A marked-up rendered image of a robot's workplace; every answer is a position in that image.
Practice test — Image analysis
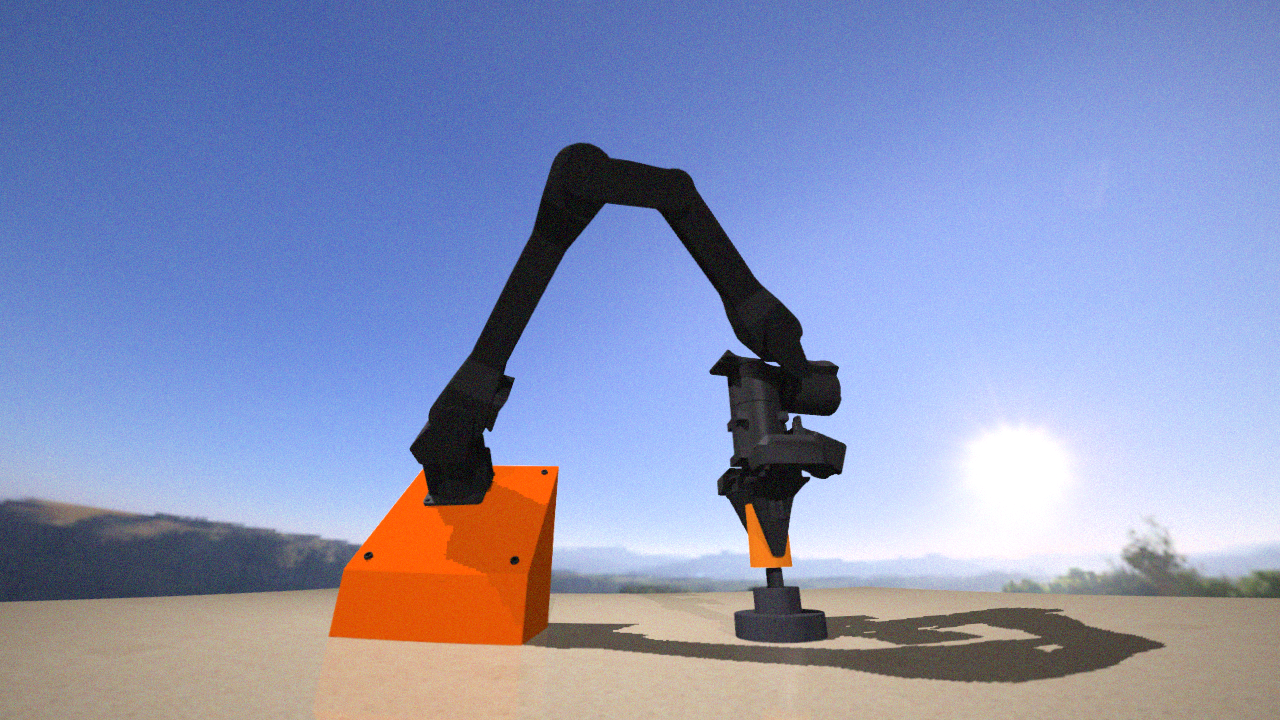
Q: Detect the orange cylinder with hole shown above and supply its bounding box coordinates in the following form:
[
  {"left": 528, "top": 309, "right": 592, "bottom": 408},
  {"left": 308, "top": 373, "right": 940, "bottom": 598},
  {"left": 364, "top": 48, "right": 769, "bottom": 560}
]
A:
[{"left": 745, "top": 503, "right": 794, "bottom": 568}]

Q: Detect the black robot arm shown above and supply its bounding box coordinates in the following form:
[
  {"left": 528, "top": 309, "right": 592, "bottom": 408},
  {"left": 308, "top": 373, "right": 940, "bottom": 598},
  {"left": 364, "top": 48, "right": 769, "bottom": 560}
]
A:
[{"left": 410, "top": 143, "right": 842, "bottom": 506}]

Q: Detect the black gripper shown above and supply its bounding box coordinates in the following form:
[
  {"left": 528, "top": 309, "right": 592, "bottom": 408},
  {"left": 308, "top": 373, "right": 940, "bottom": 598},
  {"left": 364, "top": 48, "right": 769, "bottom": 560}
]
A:
[{"left": 717, "top": 401, "right": 828, "bottom": 557}]

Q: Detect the dark grey round pedestal with shaft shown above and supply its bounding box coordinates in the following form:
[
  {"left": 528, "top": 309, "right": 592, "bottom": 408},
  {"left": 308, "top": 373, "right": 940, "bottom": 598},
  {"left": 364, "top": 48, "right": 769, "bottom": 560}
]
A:
[{"left": 733, "top": 568, "right": 828, "bottom": 644}]

